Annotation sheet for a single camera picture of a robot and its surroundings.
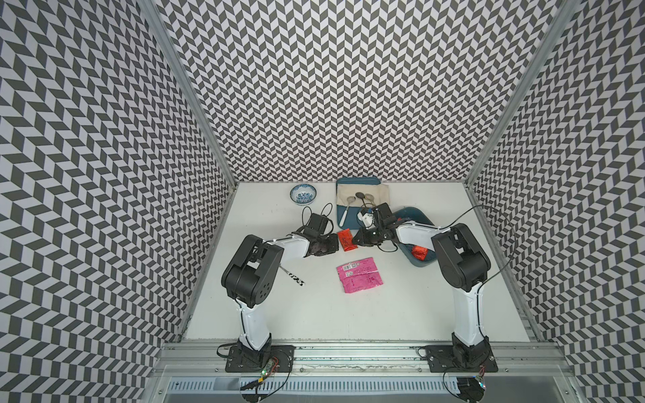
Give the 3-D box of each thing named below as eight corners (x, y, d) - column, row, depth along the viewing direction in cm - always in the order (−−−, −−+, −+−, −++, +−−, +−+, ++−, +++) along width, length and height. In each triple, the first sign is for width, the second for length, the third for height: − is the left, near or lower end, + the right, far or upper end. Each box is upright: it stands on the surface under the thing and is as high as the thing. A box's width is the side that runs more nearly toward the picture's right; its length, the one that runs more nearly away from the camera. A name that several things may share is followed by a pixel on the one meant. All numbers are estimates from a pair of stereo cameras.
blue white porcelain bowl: (289, 202, 115) (287, 193, 110) (297, 189, 120) (295, 181, 115) (310, 207, 112) (308, 199, 108) (316, 194, 118) (316, 186, 113)
